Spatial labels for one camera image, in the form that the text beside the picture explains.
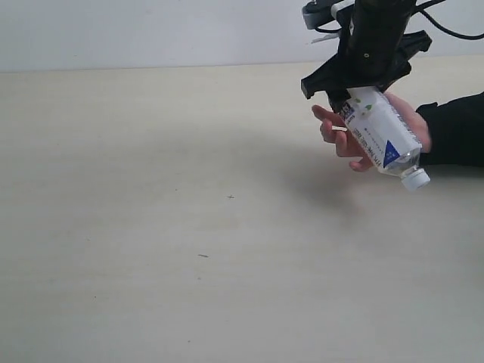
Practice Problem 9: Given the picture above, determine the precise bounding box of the clear bottle white barcode label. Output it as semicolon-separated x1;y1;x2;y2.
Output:
340;87;430;191

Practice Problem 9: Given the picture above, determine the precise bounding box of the person's black sleeve forearm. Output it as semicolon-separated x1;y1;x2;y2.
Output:
417;93;483;167

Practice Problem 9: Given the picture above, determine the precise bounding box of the person's bare hand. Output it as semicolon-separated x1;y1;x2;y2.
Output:
311;92;433;173

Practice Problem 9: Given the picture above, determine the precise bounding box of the black flat ribbon cable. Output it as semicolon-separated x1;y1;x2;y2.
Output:
415;0;484;40

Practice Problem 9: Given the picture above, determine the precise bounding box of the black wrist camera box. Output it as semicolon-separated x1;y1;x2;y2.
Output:
302;0;355;30

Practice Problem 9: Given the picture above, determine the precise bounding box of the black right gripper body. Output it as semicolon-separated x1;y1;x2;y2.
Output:
336;1;431;90

